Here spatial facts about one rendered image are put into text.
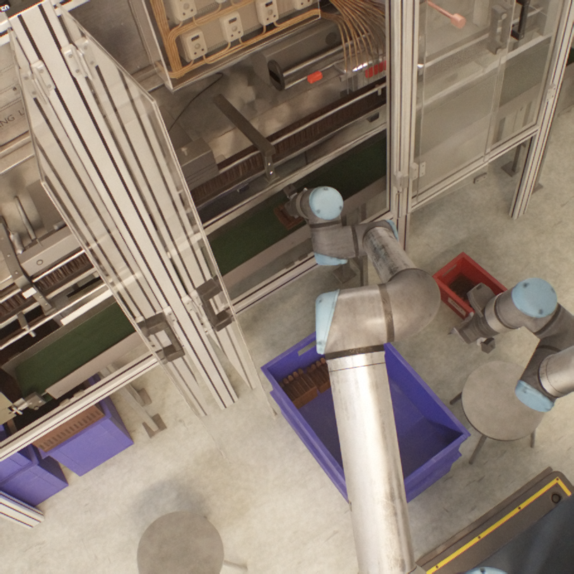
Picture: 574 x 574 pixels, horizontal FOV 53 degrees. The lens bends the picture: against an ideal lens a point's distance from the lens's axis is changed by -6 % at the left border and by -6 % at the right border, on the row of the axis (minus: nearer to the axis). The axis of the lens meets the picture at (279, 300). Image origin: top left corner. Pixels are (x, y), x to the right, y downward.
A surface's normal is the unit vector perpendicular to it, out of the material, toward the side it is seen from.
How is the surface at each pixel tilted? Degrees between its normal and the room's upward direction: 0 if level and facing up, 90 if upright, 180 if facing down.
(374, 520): 29
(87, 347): 2
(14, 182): 90
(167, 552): 0
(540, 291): 19
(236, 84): 90
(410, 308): 38
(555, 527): 0
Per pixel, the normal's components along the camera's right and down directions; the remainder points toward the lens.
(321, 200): 0.25, 0.04
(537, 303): 0.15, -0.36
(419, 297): 0.47, -0.33
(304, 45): 0.53, 0.68
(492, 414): -0.14, -0.52
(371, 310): -0.09, -0.21
